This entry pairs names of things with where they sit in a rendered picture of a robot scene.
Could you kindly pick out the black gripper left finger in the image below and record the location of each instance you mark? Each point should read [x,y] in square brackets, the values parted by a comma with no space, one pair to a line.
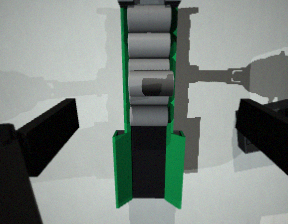
[25,153]

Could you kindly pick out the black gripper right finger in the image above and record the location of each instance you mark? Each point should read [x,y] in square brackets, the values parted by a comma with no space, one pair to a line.
[266,129]

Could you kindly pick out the black open-top tray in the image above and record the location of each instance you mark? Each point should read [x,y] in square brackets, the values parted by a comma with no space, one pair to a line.
[244,144]

